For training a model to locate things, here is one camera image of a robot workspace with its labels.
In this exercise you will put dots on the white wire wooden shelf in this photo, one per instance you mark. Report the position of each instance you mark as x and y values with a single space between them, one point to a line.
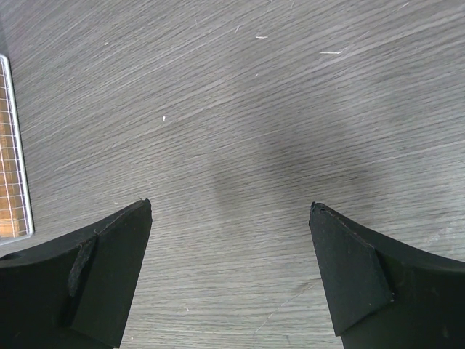
16 212

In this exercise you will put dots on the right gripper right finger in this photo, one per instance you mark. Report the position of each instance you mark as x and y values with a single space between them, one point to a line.
382 293

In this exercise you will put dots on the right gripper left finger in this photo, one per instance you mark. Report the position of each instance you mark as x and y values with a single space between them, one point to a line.
75 291

